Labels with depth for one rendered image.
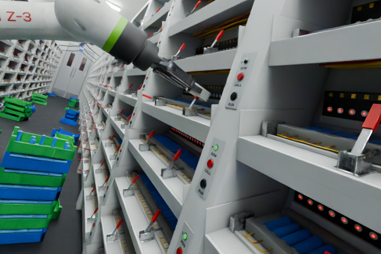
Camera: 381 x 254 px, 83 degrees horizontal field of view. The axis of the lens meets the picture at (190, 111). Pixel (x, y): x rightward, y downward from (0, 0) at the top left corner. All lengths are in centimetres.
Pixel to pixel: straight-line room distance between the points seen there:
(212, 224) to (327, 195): 22
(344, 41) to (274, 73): 14
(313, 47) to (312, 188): 21
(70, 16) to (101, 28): 6
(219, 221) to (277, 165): 17
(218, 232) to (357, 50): 37
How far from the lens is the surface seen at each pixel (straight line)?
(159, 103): 87
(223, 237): 45
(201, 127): 52
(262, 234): 44
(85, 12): 53
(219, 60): 57
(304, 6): 54
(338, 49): 37
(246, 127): 42
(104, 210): 117
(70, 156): 141
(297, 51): 41
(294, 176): 34
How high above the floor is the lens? 93
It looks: 2 degrees up
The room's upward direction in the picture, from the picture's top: 19 degrees clockwise
